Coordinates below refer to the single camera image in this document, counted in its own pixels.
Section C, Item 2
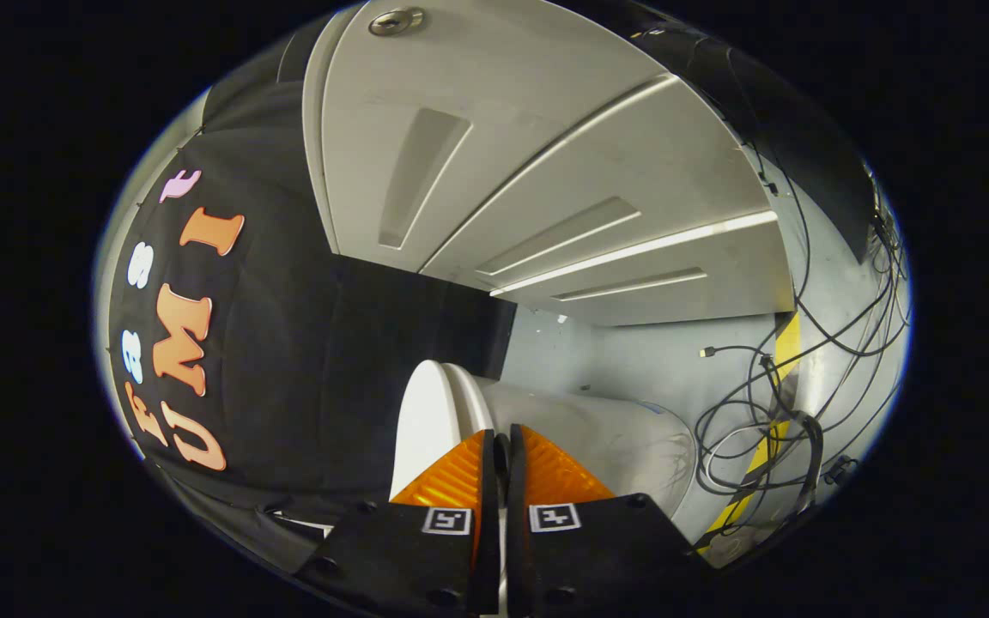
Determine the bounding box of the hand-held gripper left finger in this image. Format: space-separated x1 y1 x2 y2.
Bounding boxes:
293 427 504 617

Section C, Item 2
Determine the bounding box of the black backdrop cloth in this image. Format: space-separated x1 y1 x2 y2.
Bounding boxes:
104 9 883 578

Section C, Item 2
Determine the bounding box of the white toilet body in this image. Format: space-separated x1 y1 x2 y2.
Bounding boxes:
460 376 699 521

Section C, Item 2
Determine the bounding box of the white cable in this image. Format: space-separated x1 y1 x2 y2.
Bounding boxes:
699 422 774 497

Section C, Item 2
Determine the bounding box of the tangle of black cables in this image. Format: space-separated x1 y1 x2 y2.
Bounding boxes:
690 51 913 537

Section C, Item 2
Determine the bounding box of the white drawer cabinet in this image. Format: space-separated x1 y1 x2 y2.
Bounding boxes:
301 0 798 328

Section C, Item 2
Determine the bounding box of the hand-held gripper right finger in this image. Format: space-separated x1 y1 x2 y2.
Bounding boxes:
506 423 699 617

